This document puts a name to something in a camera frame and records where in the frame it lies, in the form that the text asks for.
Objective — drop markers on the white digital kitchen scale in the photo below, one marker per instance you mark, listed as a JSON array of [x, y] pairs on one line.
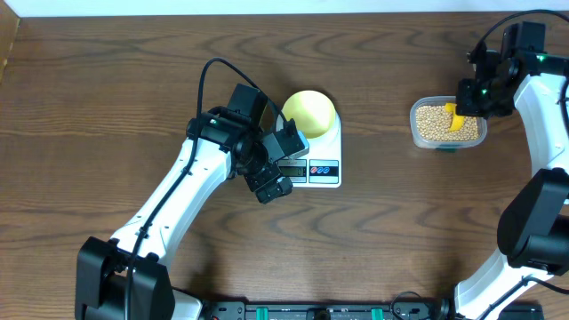
[[321, 166]]

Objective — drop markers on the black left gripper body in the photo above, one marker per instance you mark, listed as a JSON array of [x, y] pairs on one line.
[[259, 172]]

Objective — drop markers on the soybeans in container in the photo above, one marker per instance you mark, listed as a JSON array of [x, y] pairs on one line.
[[433, 124]]

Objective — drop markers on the yellow measuring scoop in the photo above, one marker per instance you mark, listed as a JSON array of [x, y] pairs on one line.
[[457, 120]]

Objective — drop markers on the pale yellow bowl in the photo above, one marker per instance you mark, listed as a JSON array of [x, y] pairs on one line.
[[312, 111]]

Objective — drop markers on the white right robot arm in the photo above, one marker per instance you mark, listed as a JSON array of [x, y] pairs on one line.
[[532, 234]]

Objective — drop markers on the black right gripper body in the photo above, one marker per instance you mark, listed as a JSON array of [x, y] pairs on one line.
[[482, 100]]

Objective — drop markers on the clear plastic container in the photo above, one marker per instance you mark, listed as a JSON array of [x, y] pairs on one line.
[[436, 101]]

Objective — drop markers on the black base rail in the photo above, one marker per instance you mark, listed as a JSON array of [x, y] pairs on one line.
[[399, 309]]

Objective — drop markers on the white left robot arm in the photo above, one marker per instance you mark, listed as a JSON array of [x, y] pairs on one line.
[[127, 276]]

